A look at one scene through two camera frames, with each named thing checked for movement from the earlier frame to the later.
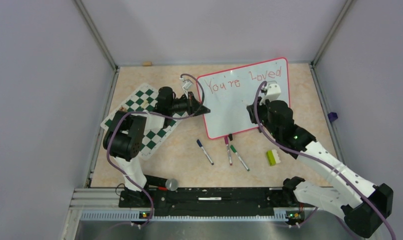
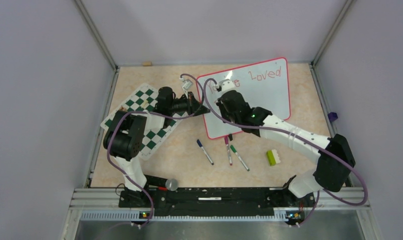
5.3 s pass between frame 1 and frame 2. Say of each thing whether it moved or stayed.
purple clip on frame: stayed
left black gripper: stayed
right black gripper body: moved
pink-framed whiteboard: stayed
